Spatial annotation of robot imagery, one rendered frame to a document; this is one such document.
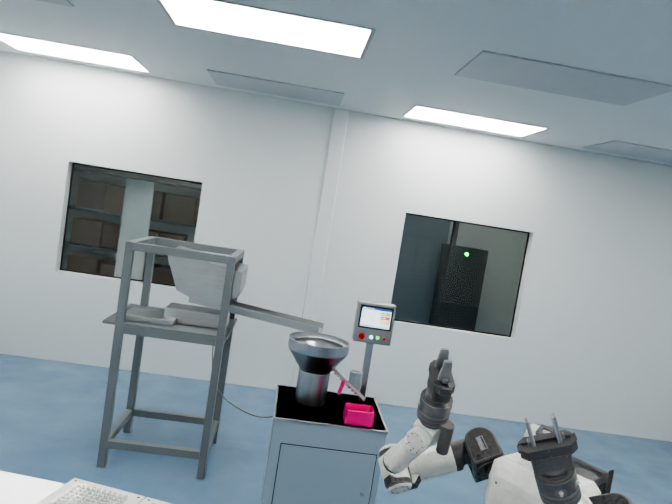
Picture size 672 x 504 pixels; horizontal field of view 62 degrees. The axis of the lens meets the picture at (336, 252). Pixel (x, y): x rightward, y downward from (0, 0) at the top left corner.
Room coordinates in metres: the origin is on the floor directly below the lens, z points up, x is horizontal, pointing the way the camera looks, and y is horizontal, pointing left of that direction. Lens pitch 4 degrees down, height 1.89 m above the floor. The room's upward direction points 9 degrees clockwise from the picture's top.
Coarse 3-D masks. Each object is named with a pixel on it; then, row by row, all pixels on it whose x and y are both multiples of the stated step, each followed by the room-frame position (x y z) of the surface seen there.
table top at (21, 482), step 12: (0, 480) 1.74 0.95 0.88; (12, 480) 1.75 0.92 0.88; (24, 480) 1.76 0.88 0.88; (36, 480) 1.77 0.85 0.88; (48, 480) 1.79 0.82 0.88; (0, 492) 1.68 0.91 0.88; (12, 492) 1.69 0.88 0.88; (24, 492) 1.70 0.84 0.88; (36, 492) 1.71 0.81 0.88; (48, 492) 1.72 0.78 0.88
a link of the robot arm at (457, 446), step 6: (462, 438) 1.75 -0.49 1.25; (450, 444) 1.72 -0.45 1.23; (456, 444) 1.71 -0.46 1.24; (462, 444) 1.71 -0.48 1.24; (456, 450) 1.70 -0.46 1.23; (462, 450) 1.69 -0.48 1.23; (456, 456) 1.69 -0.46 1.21; (462, 456) 1.69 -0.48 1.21; (468, 456) 1.71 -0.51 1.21; (456, 462) 1.68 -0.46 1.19; (462, 462) 1.70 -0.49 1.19; (468, 462) 1.74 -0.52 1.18; (462, 468) 1.70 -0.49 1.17
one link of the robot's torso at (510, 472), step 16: (496, 464) 1.59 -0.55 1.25; (512, 464) 1.56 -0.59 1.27; (528, 464) 1.57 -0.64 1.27; (576, 464) 1.63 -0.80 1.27; (496, 480) 1.55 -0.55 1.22; (512, 480) 1.52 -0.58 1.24; (528, 480) 1.50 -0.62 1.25; (592, 480) 1.53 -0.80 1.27; (608, 480) 1.51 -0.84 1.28; (496, 496) 1.54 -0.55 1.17; (512, 496) 1.51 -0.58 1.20; (528, 496) 1.47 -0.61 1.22
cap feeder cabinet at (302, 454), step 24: (288, 408) 3.11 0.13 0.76; (312, 408) 3.17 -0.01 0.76; (336, 408) 3.23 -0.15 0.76; (288, 432) 2.95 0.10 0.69; (312, 432) 2.96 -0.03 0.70; (336, 432) 2.97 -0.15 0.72; (360, 432) 2.98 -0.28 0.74; (384, 432) 2.99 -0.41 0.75; (288, 456) 2.95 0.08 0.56; (312, 456) 2.96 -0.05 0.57; (336, 456) 2.97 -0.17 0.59; (360, 456) 2.98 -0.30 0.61; (264, 480) 2.95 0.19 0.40; (288, 480) 2.95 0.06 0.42; (312, 480) 2.96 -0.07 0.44; (336, 480) 2.97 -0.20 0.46; (360, 480) 2.98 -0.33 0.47
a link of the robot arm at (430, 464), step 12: (420, 456) 1.71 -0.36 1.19; (432, 456) 1.70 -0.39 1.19; (444, 456) 1.69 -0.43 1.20; (408, 468) 1.71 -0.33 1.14; (420, 468) 1.69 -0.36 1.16; (432, 468) 1.68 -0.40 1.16; (444, 468) 1.68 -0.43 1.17; (456, 468) 1.69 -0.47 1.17; (420, 480) 1.69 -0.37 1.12; (396, 492) 1.68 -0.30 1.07
